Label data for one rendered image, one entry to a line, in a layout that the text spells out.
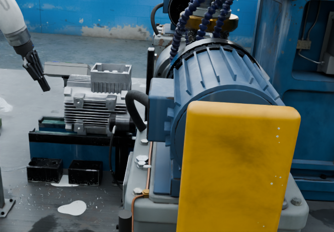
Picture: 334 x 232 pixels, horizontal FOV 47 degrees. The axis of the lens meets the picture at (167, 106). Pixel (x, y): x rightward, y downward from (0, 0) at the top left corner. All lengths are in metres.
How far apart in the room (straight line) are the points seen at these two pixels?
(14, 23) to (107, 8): 5.40
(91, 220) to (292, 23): 0.76
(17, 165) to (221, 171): 1.03
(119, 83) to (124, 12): 5.68
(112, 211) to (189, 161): 0.72
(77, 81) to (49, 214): 0.41
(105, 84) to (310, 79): 0.61
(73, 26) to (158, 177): 6.54
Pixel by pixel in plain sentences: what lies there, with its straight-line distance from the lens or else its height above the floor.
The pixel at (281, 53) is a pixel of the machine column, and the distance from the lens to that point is 1.09.
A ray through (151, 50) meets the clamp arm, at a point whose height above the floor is 1.25.
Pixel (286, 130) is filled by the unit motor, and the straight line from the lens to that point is 0.45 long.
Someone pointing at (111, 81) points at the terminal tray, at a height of 1.12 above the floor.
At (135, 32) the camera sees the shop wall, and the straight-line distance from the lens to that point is 6.91.
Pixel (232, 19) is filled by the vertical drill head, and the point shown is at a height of 1.33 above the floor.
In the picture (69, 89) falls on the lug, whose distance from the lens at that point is 1.24.
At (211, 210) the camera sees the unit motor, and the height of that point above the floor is 1.21.
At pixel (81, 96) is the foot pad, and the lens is 1.21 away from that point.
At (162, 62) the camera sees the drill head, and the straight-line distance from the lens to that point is 1.46.
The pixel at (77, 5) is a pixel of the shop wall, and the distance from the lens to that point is 7.02.
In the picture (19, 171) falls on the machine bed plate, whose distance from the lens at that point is 1.38.
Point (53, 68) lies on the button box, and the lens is 1.55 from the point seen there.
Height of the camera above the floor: 1.51
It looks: 22 degrees down
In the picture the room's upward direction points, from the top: 4 degrees clockwise
